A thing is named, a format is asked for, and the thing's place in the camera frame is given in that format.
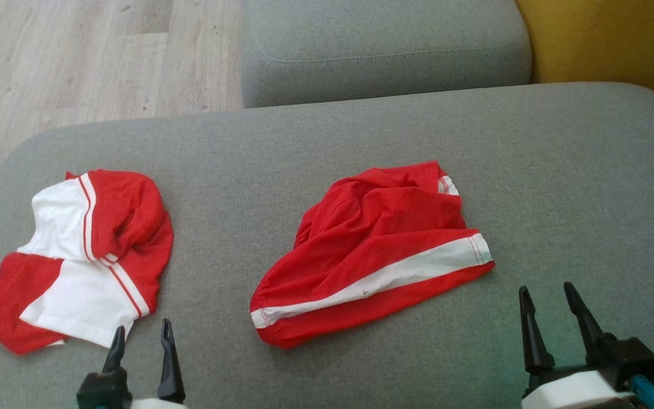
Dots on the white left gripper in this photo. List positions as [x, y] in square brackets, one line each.
[159, 404]

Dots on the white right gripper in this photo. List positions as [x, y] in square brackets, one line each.
[571, 392]

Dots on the red and white jersey shirt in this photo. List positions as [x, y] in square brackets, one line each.
[77, 295]

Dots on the red shorts with white stripe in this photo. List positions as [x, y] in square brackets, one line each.
[378, 227]

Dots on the large grey sofa seat cushion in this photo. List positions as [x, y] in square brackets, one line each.
[219, 170]

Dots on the small grey sofa cushion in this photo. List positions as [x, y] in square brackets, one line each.
[384, 45]

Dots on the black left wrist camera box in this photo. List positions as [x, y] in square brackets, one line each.
[103, 389]

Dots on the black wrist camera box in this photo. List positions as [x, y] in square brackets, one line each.
[103, 389]
[628, 355]

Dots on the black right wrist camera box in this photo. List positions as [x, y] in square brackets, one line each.
[628, 355]

